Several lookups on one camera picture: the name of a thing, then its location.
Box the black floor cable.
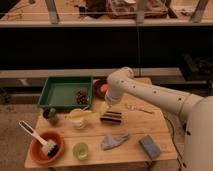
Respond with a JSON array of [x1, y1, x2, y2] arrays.
[[163, 114, 185, 171]]

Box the black striped block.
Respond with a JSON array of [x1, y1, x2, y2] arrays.
[[100, 111, 122, 124]]

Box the green plastic cup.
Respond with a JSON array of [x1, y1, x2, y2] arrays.
[[73, 142, 89, 160]]

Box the dark brown bowl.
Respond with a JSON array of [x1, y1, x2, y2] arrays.
[[93, 79, 107, 99]]

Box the yellow measuring cup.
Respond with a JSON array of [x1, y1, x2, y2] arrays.
[[66, 108, 92, 129]]

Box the dark green small cup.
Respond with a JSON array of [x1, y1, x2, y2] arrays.
[[43, 108, 58, 125]]

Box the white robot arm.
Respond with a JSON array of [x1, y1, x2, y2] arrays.
[[105, 67, 213, 171]]

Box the wooden table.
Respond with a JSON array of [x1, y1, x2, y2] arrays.
[[24, 77, 178, 171]]

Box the white dish brush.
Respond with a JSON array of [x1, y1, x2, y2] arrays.
[[19, 120, 59, 157]]

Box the brown pinecone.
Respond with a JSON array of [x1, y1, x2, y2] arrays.
[[75, 90, 88, 105]]

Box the grey blue towel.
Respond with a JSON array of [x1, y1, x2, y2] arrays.
[[101, 133, 130, 150]]

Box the blue sponge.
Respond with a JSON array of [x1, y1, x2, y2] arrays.
[[139, 135, 161, 160]]

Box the orange bowl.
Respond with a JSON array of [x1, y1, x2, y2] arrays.
[[29, 131, 65, 165]]

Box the orange egg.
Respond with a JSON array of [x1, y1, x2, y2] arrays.
[[100, 84, 108, 93]]

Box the metal spoon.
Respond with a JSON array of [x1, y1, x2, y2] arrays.
[[126, 105, 154, 114]]

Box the green plastic tray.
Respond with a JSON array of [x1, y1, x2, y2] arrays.
[[37, 76, 93, 110]]

